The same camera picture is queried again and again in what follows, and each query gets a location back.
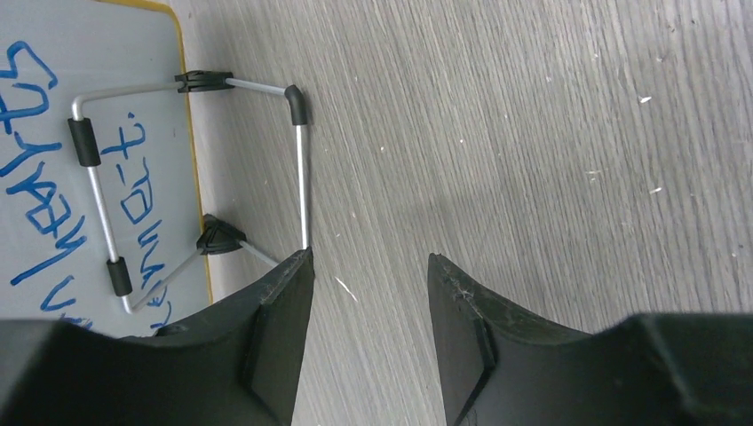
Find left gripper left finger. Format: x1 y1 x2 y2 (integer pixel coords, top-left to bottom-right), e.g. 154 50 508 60
1 248 315 425

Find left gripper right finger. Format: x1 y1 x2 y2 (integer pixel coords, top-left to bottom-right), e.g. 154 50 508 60
427 254 752 425

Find yellow framed whiteboard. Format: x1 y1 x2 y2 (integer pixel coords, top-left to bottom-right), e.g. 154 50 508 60
1 1 212 336

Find metal wire whiteboard stand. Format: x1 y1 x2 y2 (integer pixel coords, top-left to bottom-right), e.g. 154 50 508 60
67 69 313 314

